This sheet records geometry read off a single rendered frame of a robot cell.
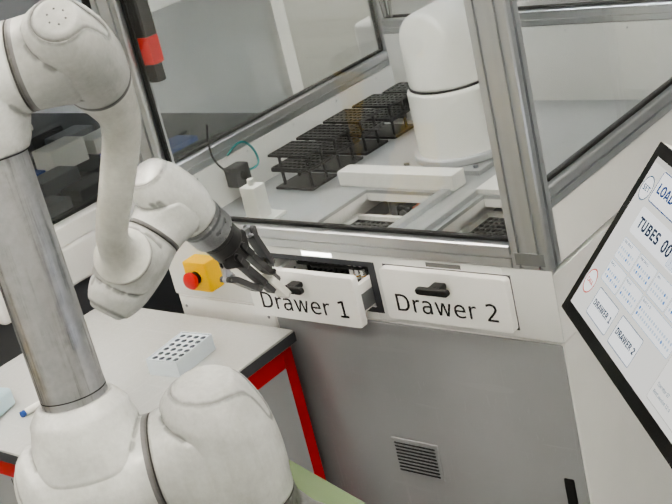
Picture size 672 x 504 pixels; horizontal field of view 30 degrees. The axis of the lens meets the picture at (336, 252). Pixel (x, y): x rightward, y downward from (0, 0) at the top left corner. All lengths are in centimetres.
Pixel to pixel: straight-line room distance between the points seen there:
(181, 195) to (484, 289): 58
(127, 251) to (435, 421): 80
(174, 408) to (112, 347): 103
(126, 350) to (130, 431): 96
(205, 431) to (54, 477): 23
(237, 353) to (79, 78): 105
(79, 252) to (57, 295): 134
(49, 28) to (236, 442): 63
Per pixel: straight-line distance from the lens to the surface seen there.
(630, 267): 193
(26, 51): 174
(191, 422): 182
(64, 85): 175
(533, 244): 224
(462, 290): 235
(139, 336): 287
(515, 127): 217
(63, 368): 185
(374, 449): 276
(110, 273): 217
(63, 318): 184
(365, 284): 250
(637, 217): 198
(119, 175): 201
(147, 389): 262
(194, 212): 224
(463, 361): 246
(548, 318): 230
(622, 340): 186
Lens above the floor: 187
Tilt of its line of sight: 21 degrees down
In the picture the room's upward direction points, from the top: 14 degrees counter-clockwise
